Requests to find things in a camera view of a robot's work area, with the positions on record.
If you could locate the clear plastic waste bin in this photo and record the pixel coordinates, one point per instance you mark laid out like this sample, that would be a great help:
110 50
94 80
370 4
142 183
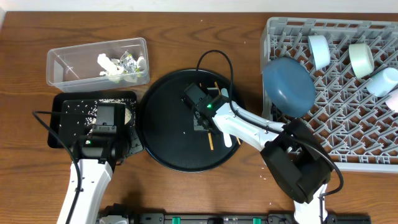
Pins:
75 68

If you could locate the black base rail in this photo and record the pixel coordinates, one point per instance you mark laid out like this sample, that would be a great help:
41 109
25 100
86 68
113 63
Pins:
160 218

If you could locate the left wooden chopstick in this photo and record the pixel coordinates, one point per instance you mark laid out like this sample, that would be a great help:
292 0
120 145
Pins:
210 141

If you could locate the round black serving tray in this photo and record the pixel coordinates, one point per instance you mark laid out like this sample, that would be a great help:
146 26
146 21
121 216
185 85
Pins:
165 124

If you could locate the mint green bowl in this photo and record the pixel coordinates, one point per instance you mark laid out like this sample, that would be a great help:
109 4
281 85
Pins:
361 59

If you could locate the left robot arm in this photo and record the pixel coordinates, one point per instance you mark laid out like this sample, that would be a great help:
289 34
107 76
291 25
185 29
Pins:
96 156

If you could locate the grey dishwasher rack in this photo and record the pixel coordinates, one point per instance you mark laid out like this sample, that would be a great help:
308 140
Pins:
357 128

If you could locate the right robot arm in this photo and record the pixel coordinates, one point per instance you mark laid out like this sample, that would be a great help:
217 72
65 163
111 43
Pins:
298 164

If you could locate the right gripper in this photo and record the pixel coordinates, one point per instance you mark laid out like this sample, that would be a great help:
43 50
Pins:
198 117

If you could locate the yellow foil snack wrapper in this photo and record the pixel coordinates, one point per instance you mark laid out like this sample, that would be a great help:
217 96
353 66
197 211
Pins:
128 62

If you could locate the dark blue plate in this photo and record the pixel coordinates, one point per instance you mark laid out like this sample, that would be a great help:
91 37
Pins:
289 86

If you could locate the right wooden chopstick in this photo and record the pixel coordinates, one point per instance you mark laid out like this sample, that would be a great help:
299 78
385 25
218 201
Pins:
227 137

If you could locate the wooden chopstick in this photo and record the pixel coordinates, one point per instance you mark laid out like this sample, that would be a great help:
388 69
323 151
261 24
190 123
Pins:
210 141
227 137

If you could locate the light blue bowl with rice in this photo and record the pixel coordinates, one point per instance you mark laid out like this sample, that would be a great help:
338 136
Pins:
319 50

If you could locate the black rectangular tray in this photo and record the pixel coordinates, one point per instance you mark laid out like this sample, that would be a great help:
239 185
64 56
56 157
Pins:
93 139

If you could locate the light blue cup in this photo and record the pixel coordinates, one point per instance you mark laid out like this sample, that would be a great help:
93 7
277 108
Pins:
383 82

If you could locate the white tissue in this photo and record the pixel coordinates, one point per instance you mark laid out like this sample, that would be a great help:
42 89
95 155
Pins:
111 67
141 64

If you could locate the white paper cup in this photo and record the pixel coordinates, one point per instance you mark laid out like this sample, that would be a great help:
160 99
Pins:
392 101

